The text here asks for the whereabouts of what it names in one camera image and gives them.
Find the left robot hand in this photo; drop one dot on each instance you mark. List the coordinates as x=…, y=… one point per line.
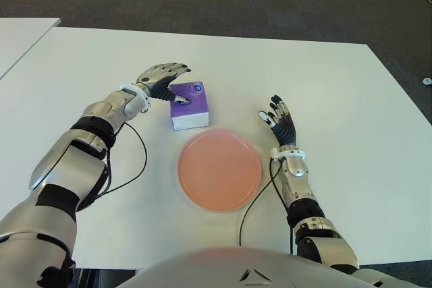
x=155, y=77

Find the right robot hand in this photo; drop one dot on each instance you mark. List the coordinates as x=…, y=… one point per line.
x=285, y=129

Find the purple tissue paper pack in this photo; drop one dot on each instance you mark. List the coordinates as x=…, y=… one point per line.
x=192, y=116

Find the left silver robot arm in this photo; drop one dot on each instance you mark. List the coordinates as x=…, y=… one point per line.
x=84, y=166

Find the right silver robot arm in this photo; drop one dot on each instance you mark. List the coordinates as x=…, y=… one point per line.
x=298, y=170

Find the pink round plate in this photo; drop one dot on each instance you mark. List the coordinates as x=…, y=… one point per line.
x=219, y=170

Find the white side table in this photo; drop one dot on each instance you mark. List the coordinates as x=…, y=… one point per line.
x=20, y=38

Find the silver robot torso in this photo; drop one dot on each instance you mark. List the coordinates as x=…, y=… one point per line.
x=236, y=267

